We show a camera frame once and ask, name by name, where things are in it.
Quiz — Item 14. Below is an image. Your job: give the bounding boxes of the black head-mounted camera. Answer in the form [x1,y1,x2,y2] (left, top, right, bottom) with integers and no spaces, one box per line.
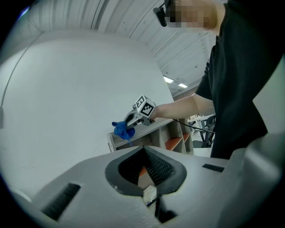
[153,0,172,28]

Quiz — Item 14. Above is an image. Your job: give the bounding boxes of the blue wiping cloth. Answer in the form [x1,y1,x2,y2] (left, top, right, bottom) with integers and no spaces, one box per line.
[111,121,136,147]

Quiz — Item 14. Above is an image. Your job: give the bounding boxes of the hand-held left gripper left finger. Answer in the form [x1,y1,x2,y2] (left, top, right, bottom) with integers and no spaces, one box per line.
[33,146,161,228]

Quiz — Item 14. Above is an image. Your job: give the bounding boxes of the white packet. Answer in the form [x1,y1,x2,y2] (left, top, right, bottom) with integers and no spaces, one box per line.
[142,184,157,206]

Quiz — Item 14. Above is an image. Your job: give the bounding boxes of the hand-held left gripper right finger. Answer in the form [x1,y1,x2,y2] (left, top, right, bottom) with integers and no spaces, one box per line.
[143,146,230,228]

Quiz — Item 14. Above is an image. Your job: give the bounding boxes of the person's right forearm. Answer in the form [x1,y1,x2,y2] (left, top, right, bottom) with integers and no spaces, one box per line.
[151,93,216,122]

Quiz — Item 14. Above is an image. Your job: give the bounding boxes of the person's black shirt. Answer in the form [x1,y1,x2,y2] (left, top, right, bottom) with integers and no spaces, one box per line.
[195,0,284,160]

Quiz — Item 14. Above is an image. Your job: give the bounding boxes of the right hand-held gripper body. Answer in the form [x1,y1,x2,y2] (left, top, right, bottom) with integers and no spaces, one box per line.
[130,95,156,127]

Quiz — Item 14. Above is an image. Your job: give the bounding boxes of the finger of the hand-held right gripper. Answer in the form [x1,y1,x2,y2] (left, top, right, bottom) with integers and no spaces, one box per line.
[123,110,135,124]
[126,121,144,130]

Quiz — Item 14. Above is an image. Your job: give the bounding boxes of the grey wooden shelf unit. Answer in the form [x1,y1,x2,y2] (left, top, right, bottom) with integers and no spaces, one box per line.
[106,117,194,155]

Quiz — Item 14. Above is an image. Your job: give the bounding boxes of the white office desk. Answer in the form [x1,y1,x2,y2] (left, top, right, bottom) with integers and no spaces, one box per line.
[187,114,215,122]

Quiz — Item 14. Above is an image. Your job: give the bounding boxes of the black office chair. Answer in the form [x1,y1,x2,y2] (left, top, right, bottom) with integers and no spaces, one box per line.
[201,114,217,148]

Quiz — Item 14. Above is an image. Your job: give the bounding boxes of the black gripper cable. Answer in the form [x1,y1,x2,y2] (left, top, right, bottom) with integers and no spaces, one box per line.
[173,118,216,134]

